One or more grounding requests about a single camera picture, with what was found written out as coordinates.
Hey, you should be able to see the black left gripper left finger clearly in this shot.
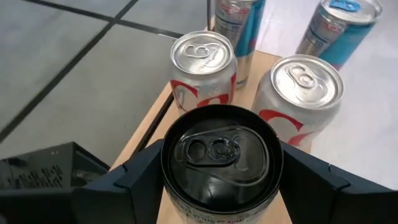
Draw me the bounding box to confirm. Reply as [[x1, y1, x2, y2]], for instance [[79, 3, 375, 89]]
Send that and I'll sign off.
[[0, 139, 165, 224]]

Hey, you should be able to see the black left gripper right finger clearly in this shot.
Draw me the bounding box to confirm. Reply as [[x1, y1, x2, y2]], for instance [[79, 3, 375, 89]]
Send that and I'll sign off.
[[279, 142, 398, 224]]

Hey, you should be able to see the white Celsius peach can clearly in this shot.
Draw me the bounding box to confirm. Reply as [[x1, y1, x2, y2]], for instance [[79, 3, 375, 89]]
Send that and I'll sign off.
[[160, 104, 284, 224]]

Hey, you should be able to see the silver Diet Coke can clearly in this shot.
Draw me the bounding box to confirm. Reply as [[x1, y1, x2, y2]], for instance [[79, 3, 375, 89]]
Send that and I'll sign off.
[[170, 30, 238, 114], [251, 54, 345, 153]]

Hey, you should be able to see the blue silver Red Bull can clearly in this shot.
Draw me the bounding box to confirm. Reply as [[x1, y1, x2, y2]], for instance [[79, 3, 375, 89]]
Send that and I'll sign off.
[[295, 0, 384, 72], [213, 0, 267, 91]]

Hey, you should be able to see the black mesh computer tower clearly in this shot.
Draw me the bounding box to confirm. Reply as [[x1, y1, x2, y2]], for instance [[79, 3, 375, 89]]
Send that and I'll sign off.
[[0, 141, 110, 191]]

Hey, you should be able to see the wooden shelf with black frame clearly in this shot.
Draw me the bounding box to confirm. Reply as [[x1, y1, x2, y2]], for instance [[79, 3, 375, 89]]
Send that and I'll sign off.
[[109, 0, 312, 224]]

